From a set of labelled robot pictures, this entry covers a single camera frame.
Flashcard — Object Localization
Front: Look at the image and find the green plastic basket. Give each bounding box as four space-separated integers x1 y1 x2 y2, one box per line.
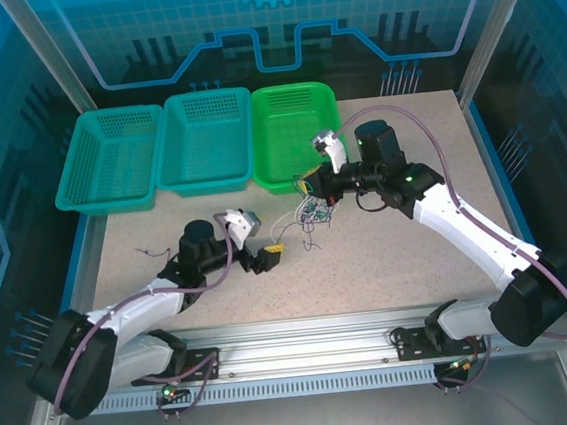
243 77 351 198

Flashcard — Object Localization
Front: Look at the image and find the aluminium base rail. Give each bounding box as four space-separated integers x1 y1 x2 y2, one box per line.
42 290 567 403

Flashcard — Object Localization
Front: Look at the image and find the thin white cable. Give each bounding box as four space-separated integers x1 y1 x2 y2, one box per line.
267 212 312 245

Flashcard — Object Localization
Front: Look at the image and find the thin black cable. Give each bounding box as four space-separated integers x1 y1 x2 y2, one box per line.
134 243 172 263

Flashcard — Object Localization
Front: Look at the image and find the left arm purple harness cable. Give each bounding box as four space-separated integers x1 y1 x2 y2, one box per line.
37 217 249 425

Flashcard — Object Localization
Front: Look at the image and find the teal plastic basket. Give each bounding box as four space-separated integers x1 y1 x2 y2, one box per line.
46 103 173 220
146 85 261 202

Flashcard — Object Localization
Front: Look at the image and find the aluminium frame post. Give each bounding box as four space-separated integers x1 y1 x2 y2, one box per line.
0 0 100 122
446 0 555 106

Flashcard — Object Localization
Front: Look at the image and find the arm purple harness cable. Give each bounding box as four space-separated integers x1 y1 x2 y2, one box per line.
37 217 249 425
331 88 567 403

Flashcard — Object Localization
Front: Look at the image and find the right arm purple harness cable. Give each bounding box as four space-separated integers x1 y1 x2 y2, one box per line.
331 88 567 403

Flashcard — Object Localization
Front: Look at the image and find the slotted cable duct strip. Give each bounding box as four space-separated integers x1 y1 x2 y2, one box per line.
59 361 452 421

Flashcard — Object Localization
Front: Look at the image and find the small led connector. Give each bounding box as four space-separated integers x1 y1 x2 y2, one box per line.
446 356 475 374
159 380 183 402

